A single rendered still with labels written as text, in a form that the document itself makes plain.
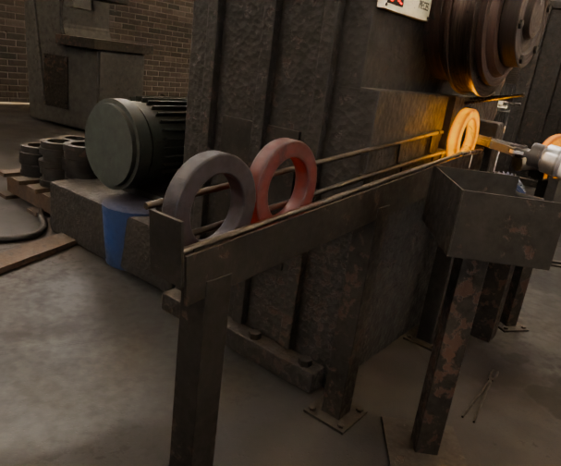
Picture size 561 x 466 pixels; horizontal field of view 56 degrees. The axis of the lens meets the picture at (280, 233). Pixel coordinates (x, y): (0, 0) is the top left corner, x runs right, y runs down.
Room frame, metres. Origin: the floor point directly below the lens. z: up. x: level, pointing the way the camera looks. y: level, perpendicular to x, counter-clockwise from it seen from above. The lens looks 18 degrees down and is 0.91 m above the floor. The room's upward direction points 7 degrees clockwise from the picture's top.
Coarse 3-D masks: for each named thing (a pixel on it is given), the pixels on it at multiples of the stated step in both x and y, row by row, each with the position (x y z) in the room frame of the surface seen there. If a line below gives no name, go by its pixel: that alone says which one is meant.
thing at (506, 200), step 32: (448, 192) 1.08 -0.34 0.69; (480, 192) 0.99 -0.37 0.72; (512, 192) 1.24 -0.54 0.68; (448, 224) 1.03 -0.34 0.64; (480, 224) 0.99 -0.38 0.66; (512, 224) 0.99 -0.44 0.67; (544, 224) 0.98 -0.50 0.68; (448, 256) 0.99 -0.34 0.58; (480, 256) 0.99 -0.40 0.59; (512, 256) 0.99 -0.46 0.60; (544, 256) 0.98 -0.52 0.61; (448, 288) 1.15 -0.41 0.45; (480, 288) 1.11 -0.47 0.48; (448, 320) 1.11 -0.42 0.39; (448, 352) 1.11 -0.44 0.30; (448, 384) 1.11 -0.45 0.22; (384, 416) 1.24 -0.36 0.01; (416, 416) 1.16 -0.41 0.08; (416, 448) 1.11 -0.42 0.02; (448, 448) 1.14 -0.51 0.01
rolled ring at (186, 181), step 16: (192, 160) 0.79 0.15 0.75; (208, 160) 0.78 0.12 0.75; (224, 160) 0.81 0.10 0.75; (240, 160) 0.84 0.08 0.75; (176, 176) 0.77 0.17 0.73; (192, 176) 0.76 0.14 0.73; (208, 176) 0.78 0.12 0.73; (240, 176) 0.84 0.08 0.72; (176, 192) 0.75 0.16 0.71; (192, 192) 0.76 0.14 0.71; (240, 192) 0.86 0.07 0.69; (176, 208) 0.74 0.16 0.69; (240, 208) 0.86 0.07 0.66; (224, 224) 0.86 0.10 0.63; (240, 224) 0.85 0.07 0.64; (192, 240) 0.77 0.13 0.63
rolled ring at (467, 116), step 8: (464, 112) 1.65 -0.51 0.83; (472, 112) 1.66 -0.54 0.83; (456, 120) 1.63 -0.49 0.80; (464, 120) 1.62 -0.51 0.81; (472, 120) 1.70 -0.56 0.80; (456, 128) 1.62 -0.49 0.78; (464, 128) 1.63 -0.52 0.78; (472, 128) 1.73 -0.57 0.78; (448, 136) 1.62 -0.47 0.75; (456, 136) 1.61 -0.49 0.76; (472, 136) 1.73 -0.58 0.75; (448, 144) 1.62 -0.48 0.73; (456, 144) 1.61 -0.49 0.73; (464, 144) 1.74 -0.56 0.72; (472, 144) 1.72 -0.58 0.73; (448, 152) 1.63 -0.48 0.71; (456, 152) 1.61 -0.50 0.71
